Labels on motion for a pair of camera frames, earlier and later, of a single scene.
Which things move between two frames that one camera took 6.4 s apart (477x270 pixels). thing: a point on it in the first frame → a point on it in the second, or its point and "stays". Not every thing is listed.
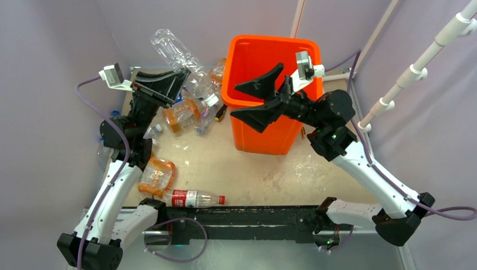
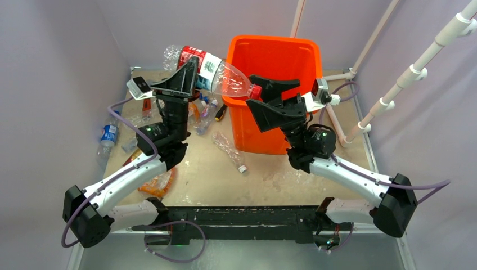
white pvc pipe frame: [464, 25] stays
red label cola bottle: [193, 199] → [214, 73]
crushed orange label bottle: [157, 177] stays
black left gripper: [169, 84] → [180, 88]
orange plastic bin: [246, 58] stays
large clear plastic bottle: [199, 83] → [220, 139]
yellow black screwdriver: [220, 112] stays
